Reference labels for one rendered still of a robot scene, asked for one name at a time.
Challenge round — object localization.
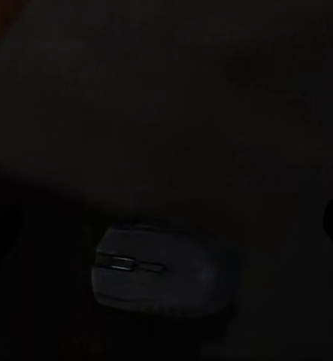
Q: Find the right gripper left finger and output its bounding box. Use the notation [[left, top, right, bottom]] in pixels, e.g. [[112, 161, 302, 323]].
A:
[[0, 200, 25, 267]]

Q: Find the mouse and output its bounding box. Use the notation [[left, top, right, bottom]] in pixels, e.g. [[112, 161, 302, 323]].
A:
[[91, 217, 238, 318]]

